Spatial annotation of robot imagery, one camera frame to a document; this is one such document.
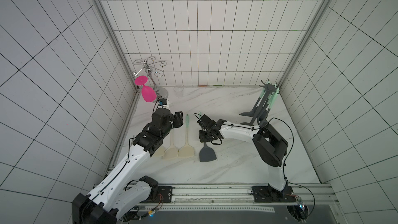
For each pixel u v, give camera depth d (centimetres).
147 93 91
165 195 73
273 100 66
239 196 73
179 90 111
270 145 49
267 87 66
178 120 67
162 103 64
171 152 86
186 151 86
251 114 83
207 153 86
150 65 93
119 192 42
